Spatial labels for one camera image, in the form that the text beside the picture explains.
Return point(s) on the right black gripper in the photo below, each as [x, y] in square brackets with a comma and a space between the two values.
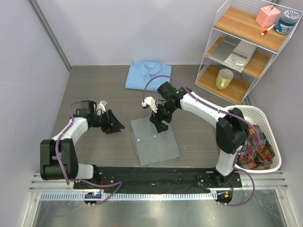
[156, 118]

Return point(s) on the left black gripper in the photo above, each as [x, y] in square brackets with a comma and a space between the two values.
[112, 125]

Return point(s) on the grey long sleeve shirt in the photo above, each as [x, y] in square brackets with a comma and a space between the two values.
[153, 148]

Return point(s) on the light blue shirt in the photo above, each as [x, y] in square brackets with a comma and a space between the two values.
[141, 72]

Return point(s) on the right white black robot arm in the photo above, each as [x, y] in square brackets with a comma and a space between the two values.
[231, 128]

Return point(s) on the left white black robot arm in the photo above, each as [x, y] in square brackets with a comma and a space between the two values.
[58, 159]

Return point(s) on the grey booklet stack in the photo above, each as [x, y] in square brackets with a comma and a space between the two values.
[233, 53]

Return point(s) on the yellow translucent cup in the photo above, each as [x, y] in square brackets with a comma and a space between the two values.
[224, 78]

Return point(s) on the white plastic laundry basket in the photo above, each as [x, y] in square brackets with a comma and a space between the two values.
[257, 117]

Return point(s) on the red plaid shirt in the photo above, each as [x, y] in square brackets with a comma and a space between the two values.
[260, 158]

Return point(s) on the red white marker pen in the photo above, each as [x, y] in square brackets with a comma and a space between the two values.
[266, 31]

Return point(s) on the pink cube power socket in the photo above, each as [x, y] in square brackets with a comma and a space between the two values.
[267, 16]

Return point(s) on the blue white lidded jar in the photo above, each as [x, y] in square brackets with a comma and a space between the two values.
[286, 22]

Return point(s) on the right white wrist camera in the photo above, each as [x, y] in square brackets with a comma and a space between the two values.
[150, 102]

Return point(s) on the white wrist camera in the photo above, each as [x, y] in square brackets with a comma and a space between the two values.
[101, 108]
[150, 102]

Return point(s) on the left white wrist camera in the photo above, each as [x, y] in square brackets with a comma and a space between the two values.
[101, 108]

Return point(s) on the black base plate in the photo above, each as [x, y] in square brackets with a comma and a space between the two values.
[165, 177]

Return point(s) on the white slotted cable duct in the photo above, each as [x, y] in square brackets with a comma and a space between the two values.
[96, 196]

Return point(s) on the white wire wooden shelf rack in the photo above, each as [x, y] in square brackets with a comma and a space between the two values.
[245, 39]

